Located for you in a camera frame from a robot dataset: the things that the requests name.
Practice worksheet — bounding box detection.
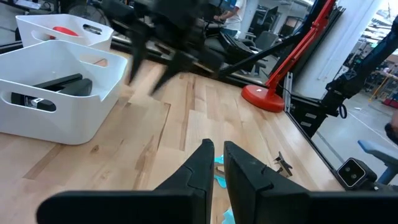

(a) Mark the black floor fan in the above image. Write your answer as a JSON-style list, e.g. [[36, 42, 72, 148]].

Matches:
[[67, 3, 110, 27]]

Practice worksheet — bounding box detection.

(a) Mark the teal staple remover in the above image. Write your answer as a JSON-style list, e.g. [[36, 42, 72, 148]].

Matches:
[[213, 154, 228, 189]]

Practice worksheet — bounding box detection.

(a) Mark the black table-level camera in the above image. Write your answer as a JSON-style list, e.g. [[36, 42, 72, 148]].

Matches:
[[336, 157, 379, 191]]

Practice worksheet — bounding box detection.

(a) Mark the grey office chair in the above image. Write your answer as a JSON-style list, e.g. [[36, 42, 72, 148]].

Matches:
[[253, 30, 280, 52]]

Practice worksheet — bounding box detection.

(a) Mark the blue stool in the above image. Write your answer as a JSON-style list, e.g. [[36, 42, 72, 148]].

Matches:
[[357, 139, 398, 186]]

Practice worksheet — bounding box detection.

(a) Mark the red desk lamp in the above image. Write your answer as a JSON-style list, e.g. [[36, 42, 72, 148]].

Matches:
[[241, 0, 338, 113]]

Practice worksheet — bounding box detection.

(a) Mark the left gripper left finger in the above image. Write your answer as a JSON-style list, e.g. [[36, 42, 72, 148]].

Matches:
[[35, 138, 215, 224]]

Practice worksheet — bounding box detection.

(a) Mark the white plastic bin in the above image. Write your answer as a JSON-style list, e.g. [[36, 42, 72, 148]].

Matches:
[[0, 39, 128, 146], [15, 13, 114, 52]]

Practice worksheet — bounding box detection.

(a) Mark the black stapler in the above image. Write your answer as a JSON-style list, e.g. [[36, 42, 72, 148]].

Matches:
[[11, 73, 93, 112]]

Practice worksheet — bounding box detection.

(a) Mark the black articulated stand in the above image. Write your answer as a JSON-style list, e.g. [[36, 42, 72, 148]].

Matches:
[[322, 15, 398, 119]]

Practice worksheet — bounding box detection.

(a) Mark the person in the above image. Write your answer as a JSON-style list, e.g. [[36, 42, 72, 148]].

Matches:
[[384, 110, 398, 146], [213, 0, 248, 37]]

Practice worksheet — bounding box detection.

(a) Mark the red tape roll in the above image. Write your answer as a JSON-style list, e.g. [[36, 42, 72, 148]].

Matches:
[[49, 26, 80, 40]]

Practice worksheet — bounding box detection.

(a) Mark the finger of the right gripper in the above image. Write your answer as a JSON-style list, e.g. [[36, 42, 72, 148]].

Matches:
[[150, 57, 190, 96], [127, 27, 149, 85]]

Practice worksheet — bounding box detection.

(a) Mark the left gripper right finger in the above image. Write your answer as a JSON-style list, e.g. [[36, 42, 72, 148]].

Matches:
[[223, 141, 398, 224]]

